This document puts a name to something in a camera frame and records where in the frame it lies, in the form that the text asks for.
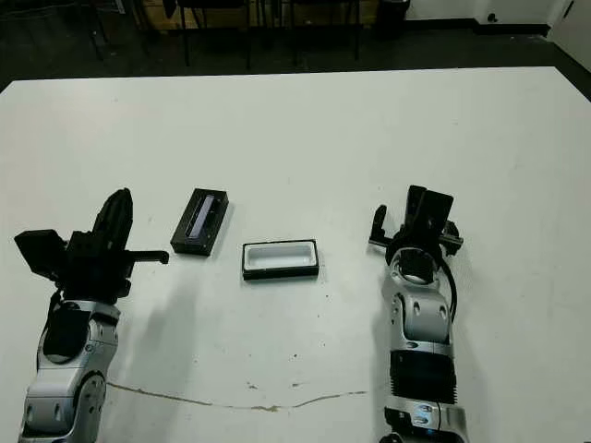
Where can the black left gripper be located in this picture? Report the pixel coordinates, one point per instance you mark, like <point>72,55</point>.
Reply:
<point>97,272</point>

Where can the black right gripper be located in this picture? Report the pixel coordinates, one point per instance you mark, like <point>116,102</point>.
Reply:
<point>411,235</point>

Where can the black oblong camera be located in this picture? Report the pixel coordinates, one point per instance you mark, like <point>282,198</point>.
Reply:
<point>415,200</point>

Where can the black printed box lid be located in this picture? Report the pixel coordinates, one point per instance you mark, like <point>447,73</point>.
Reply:
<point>203,217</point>

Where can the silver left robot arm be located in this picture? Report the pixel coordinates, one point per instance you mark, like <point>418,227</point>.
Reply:
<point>60,387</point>

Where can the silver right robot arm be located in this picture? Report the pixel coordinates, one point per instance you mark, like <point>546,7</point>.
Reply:
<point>422,318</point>

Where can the black box base white insert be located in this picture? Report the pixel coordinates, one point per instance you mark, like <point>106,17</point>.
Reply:
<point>277,258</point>

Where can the light wooden shipping crate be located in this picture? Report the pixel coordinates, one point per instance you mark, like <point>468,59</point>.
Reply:
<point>161,11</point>

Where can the black waste bin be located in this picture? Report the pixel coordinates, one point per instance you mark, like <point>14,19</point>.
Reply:
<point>394,9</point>

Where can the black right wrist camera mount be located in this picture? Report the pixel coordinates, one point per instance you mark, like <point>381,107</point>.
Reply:
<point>437,210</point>

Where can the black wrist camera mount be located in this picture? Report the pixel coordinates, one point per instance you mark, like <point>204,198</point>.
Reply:
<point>41,251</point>
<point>437,210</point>

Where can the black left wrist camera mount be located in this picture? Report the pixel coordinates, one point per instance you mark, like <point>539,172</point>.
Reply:
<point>41,251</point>

